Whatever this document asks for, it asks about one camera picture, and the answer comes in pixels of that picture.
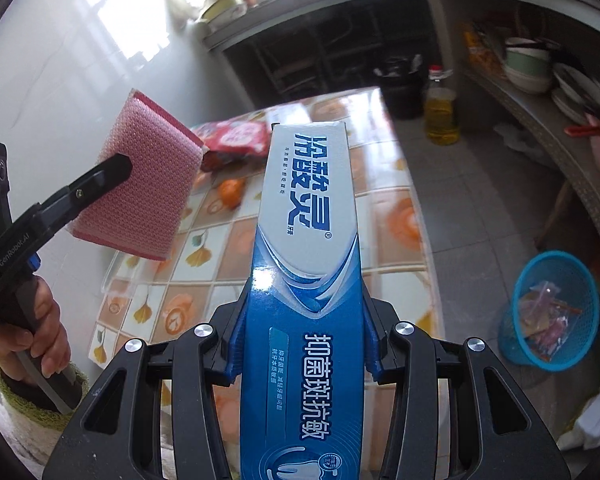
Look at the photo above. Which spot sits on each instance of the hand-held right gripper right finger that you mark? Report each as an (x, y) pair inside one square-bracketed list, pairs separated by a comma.
[(375, 355)]

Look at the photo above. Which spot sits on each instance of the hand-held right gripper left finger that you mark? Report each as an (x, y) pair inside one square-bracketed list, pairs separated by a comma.
[(235, 355)]

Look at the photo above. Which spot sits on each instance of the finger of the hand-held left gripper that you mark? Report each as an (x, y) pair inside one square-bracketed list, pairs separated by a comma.
[(95, 182)]

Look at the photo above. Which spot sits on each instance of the pink sponge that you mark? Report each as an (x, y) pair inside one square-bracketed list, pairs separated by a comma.
[(145, 175)]

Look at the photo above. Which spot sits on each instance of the blue plastic waste basket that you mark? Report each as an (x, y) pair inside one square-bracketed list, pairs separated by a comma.
[(520, 345)]

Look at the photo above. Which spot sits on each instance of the blue white toothpaste box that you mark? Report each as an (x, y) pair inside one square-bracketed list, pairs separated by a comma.
[(305, 210)]

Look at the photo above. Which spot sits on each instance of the person's left forearm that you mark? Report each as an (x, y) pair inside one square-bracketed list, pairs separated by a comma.
[(25, 410)]

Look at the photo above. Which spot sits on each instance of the person's left hand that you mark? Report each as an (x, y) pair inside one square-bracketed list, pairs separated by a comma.
[(47, 330)]

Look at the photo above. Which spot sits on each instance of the orange tangerine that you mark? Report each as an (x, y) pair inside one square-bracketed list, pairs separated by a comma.
[(229, 194)]

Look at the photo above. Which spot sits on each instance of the printed tablecloth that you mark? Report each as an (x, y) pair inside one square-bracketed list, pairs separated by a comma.
[(395, 220)]

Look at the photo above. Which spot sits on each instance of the red snack packet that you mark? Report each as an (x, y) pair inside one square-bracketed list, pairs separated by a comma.
[(235, 137)]

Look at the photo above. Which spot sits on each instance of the clear plastic wrapper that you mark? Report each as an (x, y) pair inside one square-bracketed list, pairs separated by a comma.
[(540, 305)]

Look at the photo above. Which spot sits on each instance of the enamel basin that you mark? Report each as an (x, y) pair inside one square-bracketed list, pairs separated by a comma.
[(222, 7)]

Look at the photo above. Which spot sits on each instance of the wooden stick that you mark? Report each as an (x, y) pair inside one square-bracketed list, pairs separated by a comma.
[(555, 215)]

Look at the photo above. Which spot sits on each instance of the sink drain pipe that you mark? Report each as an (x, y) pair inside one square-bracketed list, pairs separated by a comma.
[(300, 45)]

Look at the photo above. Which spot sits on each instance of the cooking oil bottle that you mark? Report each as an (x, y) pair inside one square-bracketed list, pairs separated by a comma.
[(442, 115)]

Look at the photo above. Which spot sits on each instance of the dark bin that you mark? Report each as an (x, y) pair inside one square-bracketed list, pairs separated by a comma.
[(405, 100)]

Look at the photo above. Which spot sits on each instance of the white paper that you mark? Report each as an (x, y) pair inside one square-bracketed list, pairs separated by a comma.
[(512, 137)]

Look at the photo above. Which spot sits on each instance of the grey kitchen counter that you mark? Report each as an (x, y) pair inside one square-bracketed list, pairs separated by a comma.
[(530, 120)]

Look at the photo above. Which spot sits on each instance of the stack of bowls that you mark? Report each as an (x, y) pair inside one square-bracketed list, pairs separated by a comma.
[(527, 67)]

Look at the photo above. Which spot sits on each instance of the orange packets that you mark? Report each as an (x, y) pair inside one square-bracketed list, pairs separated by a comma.
[(480, 45)]

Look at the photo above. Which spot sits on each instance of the stack of white plates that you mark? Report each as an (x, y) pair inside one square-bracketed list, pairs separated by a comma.
[(577, 90)]

